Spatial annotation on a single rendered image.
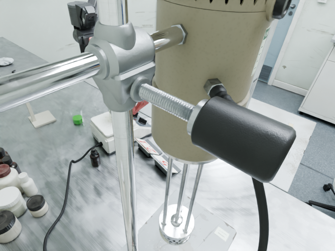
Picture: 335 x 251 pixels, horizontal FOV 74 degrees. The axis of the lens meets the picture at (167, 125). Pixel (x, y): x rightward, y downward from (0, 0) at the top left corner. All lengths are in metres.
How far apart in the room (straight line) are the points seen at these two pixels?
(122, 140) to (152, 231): 0.47
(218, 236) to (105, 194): 0.33
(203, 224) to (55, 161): 0.51
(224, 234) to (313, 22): 3.00
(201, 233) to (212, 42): 0.53
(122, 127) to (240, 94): 0.11
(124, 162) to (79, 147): 0.67
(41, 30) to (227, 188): 1.89
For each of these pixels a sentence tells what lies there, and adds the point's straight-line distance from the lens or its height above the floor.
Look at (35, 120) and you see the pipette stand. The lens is 1.01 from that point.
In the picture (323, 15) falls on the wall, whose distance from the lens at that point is 3.35.
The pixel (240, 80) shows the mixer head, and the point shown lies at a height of 1.39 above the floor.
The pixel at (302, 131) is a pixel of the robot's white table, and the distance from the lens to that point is 1.10.
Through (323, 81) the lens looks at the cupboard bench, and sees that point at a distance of 2.90.
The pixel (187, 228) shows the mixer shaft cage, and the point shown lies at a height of 1.09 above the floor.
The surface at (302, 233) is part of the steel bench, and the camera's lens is 0.75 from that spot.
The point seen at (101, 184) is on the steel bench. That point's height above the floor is 0.90.
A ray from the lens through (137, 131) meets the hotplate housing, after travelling 0.80.
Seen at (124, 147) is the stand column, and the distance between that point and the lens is 0.17.
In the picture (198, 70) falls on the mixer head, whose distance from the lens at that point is 0.18.
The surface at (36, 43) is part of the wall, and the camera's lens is 2.19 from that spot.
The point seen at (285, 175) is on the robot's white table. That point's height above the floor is 0.90.
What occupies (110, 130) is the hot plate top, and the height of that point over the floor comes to 0.99.
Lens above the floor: 1.47
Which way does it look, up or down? 39 degrees down
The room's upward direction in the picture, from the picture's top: 5 degrees clockwise
